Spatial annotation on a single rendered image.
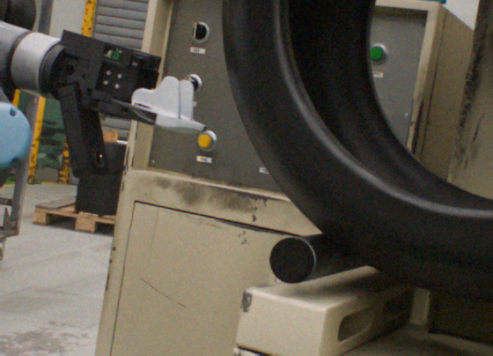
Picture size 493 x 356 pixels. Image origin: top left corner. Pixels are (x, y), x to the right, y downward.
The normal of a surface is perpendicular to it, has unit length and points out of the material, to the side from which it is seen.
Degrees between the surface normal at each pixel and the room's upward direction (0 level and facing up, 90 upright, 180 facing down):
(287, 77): 96
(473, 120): 90
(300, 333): 90
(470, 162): 90
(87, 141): 66
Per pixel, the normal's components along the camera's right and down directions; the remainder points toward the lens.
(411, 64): -0.40, -0.02
